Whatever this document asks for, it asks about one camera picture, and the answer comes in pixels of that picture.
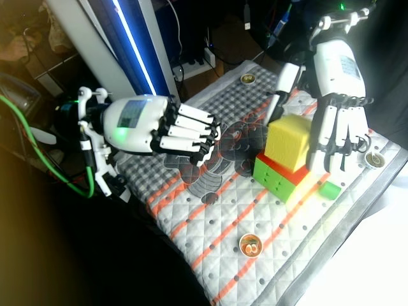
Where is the green cable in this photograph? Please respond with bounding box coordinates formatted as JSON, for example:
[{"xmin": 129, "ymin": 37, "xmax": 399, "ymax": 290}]
[{"xmin": 0, "ymin": 95, "xmax": 96, "ymax": 199}]

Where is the white pillar with blue stripe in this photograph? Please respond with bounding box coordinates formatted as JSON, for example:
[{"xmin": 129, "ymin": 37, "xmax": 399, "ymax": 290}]
[{"xmin": 44, "ymin": 0, "xmax": 181, "ymax": 106}]

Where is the yellow foam block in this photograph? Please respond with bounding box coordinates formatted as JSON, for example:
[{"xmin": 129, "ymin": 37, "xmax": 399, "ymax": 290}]
[{"xmin": 264, "ymin": 114, "xmax": 312, "ymax": 173}]

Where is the white power strip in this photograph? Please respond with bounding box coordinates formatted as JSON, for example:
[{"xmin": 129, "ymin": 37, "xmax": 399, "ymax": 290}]
[{"xmin": 171, "ymin": 47, "xmax": 217, "ymax": 81}]

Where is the green cylinder block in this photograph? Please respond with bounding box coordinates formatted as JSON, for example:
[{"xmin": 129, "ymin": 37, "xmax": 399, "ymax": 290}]
[{"xmin": 318, "ymin": 180, "xmax": 342, "ymax": 201}]

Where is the multicolour puzzle cube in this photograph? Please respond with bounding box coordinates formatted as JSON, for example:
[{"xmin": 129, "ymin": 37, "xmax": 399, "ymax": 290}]
[{"xmin": 252, "ymin": 152, "xmax": 315, "ymax": 203}]

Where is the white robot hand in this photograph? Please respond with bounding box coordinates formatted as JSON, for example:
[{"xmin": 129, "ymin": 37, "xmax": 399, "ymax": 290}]
[
  {"xmin": 263, "ymin": 36, "xmax": 374, "ymax": 175},
  {"xmin": 101, "ymin": 94, "xmax": 223, "ymax": 168}
]

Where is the toy bowl with white spoon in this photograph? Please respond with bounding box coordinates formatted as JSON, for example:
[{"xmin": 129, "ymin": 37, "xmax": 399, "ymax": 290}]
[{"xmin": 364, "ymin": 151, "xmax": 386, "ymax": 170}]

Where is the toy bowl with egg halves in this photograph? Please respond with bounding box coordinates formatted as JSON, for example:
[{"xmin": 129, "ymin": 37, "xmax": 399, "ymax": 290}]
[{"xmin": 238, "ymin": 233, "xmax": 263, "ymax": 258}]

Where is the white cable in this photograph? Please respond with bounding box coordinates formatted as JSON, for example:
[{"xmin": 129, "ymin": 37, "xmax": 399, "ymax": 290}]
[{"xmin": 167, "ymin": 0, "xmax": 185, "ymax": 61}]

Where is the grey quilt with bear print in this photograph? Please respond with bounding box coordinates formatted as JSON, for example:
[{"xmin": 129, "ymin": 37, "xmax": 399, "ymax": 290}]
[{"xmin": 113, "ymin": 59, "xmax": 408, "ymax": 306}]

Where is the blue cable plug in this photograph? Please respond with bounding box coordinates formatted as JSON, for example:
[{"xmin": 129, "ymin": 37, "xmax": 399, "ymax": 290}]
[{"xmin": 268, "ymin": 3, "xmax": 293, "ymax": 45}]

